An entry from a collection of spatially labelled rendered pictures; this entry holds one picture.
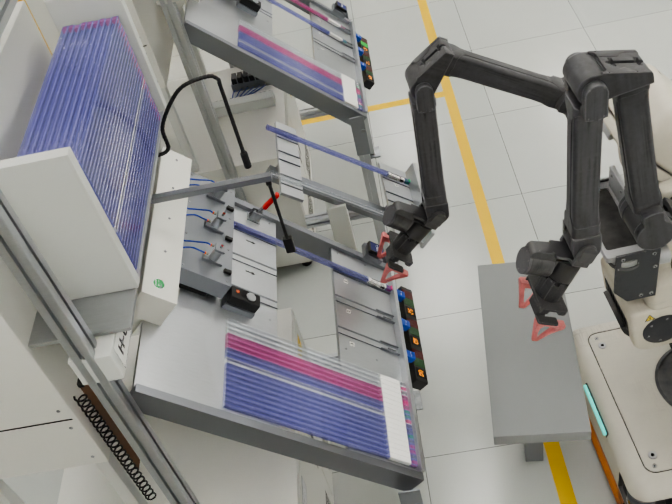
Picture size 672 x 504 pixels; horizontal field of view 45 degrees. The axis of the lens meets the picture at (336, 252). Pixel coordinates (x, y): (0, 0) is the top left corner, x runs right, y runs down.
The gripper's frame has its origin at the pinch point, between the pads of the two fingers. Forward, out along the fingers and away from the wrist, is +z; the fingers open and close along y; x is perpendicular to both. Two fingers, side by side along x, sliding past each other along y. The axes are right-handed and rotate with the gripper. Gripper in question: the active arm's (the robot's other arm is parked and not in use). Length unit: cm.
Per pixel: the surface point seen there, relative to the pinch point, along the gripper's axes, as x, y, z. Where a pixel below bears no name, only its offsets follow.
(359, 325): -4.7, 17.4, 6.8
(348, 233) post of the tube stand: 1.9, -30.1, 16.0
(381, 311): 3.0, 9.6, 6.4
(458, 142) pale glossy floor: 85, -153, 33
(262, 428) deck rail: -34, 59, 5
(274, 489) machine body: -12, 50, 39
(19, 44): -105, 3, -20
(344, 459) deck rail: -13, 60, 7
